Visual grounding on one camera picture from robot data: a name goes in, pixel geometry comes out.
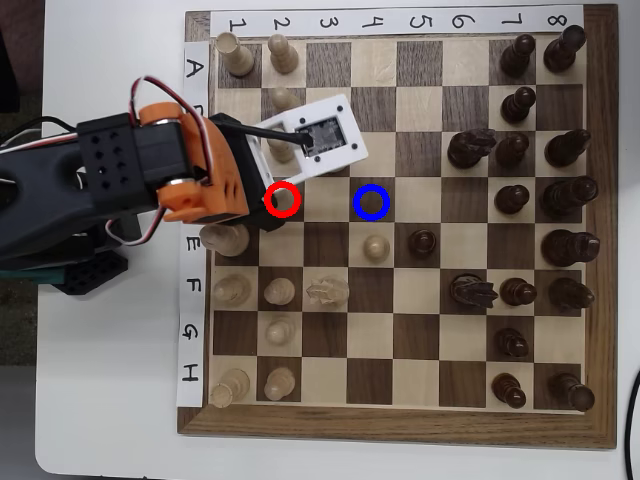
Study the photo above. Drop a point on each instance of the orange and black gripper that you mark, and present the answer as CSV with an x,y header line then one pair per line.
x,y
253,172

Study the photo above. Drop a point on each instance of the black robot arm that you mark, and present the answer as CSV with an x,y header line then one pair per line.
x,y
50,200

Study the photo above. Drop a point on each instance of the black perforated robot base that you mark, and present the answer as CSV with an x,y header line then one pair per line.
x,y
95,272

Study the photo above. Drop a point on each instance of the light wooden king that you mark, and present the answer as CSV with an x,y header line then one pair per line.
x,y
225,242

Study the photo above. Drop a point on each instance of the light wooden bishop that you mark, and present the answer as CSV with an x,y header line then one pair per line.
x,y
231,290

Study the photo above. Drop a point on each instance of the light wooden knight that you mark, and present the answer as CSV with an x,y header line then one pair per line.
x,y
327,291

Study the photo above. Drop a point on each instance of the white paper letter strip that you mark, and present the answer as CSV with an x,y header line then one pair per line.
x,y
192,310

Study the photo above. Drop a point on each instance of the dark wooden pawn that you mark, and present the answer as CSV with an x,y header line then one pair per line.
x,y
512,150
517,292
511,342
422,243
517,54
519,105
511,199
508,390

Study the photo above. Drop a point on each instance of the wooden chessboard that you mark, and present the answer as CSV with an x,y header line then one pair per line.
x,y
325,65

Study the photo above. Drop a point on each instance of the light wooden rook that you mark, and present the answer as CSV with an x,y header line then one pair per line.
x,y
229,387
237,57

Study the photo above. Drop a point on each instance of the dark wooden knight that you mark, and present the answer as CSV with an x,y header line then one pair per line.
x,y
472,291
470,147

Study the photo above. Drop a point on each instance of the white paper number strip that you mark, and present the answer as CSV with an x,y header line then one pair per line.
x,y
350,22

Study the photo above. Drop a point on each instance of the green clamp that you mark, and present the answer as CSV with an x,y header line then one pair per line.
x,y
30,277

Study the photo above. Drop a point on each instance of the dark wooden queen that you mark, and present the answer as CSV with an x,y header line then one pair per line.
x,y
570,196

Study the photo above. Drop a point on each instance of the dark wooden king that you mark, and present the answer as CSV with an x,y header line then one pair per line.
x,y
570,248

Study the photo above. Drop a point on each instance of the dark wooden bishop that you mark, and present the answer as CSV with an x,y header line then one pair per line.
x,y
567,147
570,294

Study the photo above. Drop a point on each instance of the dark wooden rook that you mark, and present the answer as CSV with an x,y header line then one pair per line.
x,y
565,49
570,391

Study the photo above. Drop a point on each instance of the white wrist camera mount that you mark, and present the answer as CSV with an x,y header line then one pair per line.
x,y
350,120

